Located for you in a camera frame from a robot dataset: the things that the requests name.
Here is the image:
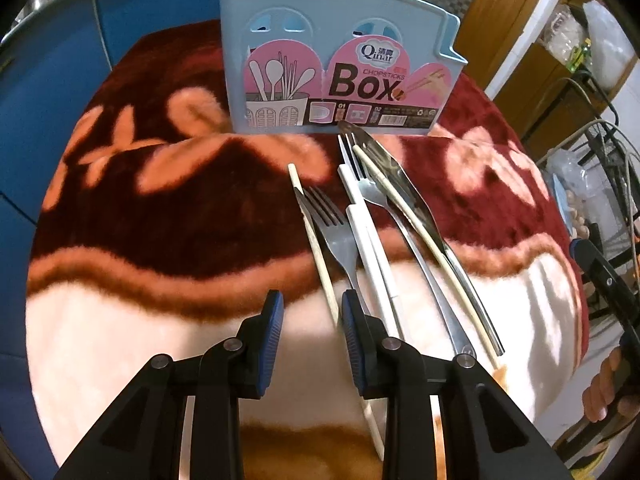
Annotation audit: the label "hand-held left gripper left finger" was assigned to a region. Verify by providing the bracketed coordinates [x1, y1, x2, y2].
[54, 289, 285, 480]

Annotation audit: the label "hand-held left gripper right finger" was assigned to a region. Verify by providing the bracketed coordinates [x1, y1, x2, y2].
[341, 289, 572, 480]

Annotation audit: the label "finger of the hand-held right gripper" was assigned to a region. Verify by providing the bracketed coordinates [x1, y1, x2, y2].
[569, 238, 640, 322]

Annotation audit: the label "wooden chopstick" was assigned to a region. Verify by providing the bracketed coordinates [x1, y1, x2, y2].
[352, 145, 500, 370]
[287, 163, 386, 461]

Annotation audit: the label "short steel fork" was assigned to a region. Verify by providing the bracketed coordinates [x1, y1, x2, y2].
[298, 186, 363, 301]

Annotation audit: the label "long steel fork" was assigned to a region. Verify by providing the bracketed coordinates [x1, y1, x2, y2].
[338, 134, 476, 363]

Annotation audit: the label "steel table knife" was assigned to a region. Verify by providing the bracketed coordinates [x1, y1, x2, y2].
[338, 120, 506, 358]

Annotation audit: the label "light blue utensil box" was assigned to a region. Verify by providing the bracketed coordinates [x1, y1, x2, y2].
[216, 0, 468, 136]

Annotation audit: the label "person's right hand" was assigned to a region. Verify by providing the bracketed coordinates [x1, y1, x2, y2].
[581, 345, 640, 426]

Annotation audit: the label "black metal rack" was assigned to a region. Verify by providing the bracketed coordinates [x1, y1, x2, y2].
[585, 120, 640, 286]

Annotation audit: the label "clear plastic bag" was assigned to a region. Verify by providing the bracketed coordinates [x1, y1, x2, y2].
[546, 152, 603, 241]

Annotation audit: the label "red floral printed blanket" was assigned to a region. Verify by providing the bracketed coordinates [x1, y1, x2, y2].
[25, 20, 591, 480]

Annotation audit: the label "wooden shelf unit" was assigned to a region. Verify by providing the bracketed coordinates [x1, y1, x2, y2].
[520, 0, 640, 161]

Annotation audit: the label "white plastic bag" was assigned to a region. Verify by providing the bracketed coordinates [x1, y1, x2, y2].
[582, 0, 632, 87]

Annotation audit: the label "clear bag of goods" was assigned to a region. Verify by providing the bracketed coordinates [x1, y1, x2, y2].
[544, 4, 592, 72]

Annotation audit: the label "wooden door with glass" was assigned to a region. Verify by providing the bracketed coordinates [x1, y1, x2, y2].
[367, 0, 566, 96]

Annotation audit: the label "grey cables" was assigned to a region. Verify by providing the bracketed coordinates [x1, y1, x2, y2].
[536, 76, 640, 171]

